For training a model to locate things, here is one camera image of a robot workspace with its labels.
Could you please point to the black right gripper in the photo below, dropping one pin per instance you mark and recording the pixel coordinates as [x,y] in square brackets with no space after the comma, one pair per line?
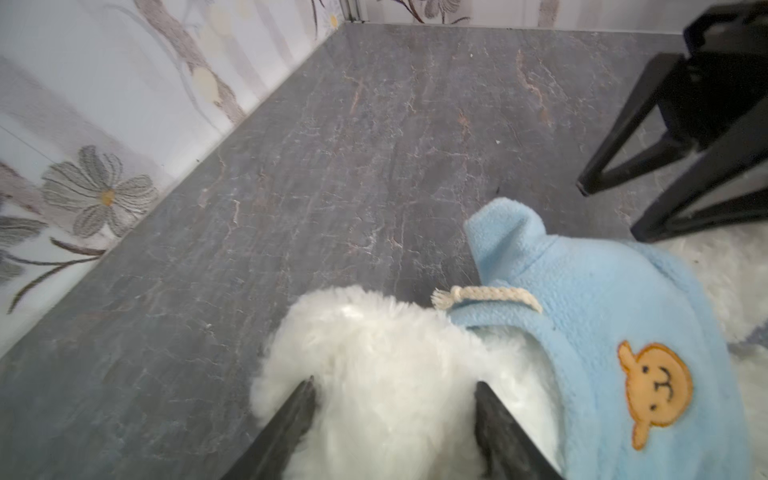
[726,66]

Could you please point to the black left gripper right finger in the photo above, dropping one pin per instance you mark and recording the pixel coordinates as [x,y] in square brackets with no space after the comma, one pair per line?
[508,451]

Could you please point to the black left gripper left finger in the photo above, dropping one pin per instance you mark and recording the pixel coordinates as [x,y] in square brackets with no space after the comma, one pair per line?
[269,454]

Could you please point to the white plush teddy bear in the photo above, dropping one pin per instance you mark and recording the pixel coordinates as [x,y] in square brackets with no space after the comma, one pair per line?
[396,385]

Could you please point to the light blue fleece hoodie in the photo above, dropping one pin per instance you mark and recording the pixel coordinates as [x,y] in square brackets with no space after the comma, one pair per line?
[643,370]

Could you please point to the aluminium corner post left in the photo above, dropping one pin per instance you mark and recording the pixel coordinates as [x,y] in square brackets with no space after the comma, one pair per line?
[354,11]

